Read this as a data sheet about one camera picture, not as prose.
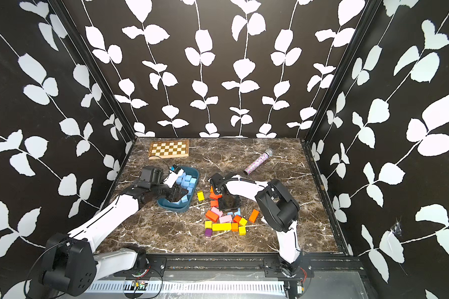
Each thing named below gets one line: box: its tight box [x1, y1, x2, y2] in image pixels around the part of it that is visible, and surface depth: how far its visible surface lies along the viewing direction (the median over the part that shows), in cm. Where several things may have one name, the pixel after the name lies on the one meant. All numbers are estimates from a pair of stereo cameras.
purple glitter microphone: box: [243, 148, 274, 176], surface depth 108 cm
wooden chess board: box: [148, 139, 190, 160], surface depth 113 cm
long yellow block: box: [212, 223, 232, 232], surface depth 86 cm
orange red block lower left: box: [205, 209, 219, 223], surface depth 88 cm
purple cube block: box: [204, 227, 213, 238], surface depth 84 cm
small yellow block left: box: [196, 190, 206, 202], surface depth 95 cm
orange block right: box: [248, 209, 260, 224], surface depth 90 cm
